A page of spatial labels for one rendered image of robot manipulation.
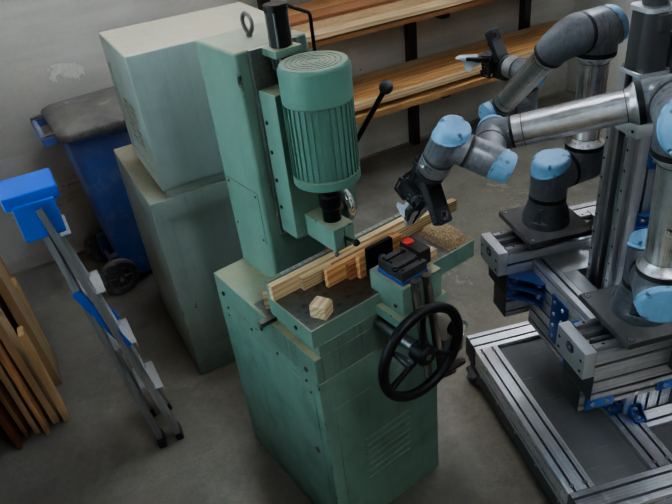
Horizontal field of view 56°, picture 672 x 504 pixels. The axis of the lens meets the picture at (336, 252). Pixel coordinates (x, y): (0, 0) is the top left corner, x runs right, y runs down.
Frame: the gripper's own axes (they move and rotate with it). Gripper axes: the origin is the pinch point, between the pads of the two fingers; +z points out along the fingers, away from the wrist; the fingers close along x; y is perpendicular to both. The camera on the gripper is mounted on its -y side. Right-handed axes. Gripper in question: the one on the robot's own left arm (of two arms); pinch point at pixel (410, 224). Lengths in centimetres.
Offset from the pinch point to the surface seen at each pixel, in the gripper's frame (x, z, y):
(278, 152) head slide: 18.8, -0.8, 34.8
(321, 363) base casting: 31.8, 26.9, -13.3
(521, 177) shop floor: -205, 155, 52
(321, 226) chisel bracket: 15.3, 11.2, 15.5
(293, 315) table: 32.8, 21.0, 0.3
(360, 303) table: 17.0, 16.8, -7.1
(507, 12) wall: -283, 131, 160
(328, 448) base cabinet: 34, 55, -30
